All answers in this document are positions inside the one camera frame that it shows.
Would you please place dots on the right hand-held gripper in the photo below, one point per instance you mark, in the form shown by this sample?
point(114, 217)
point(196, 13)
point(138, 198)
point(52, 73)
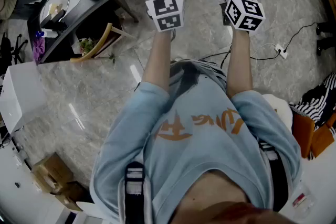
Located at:
point(244, 14)

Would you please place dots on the person's left forearm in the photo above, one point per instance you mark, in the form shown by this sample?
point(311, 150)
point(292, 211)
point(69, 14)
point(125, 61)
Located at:
point(157, 60)

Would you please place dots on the person's right forearm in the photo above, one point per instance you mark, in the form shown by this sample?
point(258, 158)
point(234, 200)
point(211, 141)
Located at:
point(240, 65)

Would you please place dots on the person's grey shorts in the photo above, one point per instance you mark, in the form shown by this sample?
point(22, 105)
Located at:
point(210, 70)

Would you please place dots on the black two-tier side table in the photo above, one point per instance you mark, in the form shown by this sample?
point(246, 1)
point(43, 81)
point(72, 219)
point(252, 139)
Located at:
point(86, 21)

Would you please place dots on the pink flower bouquet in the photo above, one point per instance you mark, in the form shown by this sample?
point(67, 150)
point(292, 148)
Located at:
point(86, 46)

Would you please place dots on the white cushion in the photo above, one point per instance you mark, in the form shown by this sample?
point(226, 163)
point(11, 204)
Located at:
point(281, 108)

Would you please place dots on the white spray bottle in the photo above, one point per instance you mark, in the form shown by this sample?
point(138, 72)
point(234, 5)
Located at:
point(48, 33)

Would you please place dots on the black white striped cloth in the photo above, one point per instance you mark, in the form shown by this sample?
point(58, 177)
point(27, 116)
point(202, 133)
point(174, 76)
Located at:
point(321, 98)

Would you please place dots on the purple cloth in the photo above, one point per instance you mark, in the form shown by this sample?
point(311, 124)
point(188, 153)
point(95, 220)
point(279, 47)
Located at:
point(39, 48)

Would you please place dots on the orange chair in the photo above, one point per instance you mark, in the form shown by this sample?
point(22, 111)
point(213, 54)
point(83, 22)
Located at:
point(312, 136)

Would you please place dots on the black office chair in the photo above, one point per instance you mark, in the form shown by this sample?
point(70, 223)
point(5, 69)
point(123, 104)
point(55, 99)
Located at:
point(10, 47)

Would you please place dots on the person's light blue shirt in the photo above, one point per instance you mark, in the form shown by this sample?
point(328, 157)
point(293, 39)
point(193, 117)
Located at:
point(189, 160)

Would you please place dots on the white box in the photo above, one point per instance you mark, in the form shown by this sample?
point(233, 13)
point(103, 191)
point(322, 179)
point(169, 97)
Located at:
point(21, 97)

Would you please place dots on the clear plastic bottle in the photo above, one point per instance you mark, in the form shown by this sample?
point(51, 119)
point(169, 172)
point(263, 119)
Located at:
point(302, 199)

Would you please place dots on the cardboard box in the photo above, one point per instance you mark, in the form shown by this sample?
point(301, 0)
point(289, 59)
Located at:
point(51, 171)

